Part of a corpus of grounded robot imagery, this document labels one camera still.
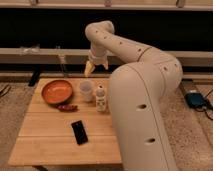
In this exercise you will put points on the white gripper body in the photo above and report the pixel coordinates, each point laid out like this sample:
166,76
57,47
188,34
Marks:
97,58

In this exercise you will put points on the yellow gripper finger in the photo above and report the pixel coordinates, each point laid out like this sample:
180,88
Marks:
90,67
105,64

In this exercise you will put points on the white ceramic cup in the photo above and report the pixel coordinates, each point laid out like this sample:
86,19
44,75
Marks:
86,90

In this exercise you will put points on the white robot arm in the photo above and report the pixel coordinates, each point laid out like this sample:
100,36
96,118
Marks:
134,92

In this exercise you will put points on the orange ceramic bowl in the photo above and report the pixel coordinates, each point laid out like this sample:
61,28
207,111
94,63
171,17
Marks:
57,91

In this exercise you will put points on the small white bottle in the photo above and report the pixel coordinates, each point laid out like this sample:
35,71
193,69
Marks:
101,102

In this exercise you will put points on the dark red chili pepper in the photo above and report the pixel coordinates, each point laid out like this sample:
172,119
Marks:
67,108

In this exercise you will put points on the black table leg stand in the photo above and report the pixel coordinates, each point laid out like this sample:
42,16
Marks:
35,76

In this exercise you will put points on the black smartphone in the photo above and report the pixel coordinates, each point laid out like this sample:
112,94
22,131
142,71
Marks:
79,132

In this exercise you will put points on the wooden table board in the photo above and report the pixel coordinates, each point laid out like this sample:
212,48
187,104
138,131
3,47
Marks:
46,136

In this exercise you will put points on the blue power adapter box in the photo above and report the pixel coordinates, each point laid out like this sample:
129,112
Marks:
195,100

